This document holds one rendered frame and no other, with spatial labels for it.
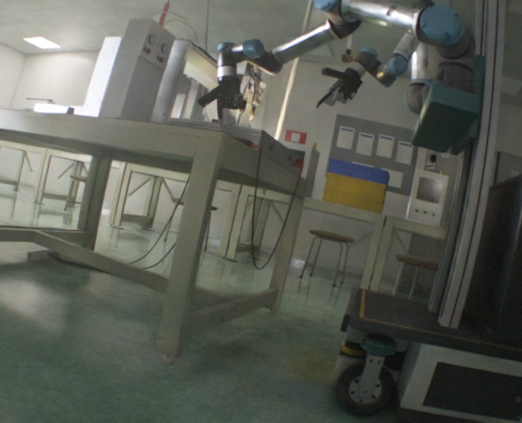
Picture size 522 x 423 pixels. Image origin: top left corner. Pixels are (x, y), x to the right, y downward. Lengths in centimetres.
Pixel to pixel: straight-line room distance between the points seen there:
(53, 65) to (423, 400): 893
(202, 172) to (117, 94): 61
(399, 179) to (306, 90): 182
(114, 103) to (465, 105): 129
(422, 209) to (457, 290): 302
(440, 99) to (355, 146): 491
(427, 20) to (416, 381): 101
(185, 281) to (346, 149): 496
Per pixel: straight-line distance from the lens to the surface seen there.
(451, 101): 132
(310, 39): 168
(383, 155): 613
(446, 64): 140
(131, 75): 182
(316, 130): 632
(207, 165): 139
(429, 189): 444
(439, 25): 129
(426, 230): 419
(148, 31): 188
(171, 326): 145
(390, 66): 182
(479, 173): 146
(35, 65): 989
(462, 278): 145
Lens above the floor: 55
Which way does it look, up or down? 2 degrees down
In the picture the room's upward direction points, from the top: 13 degrees clockwise
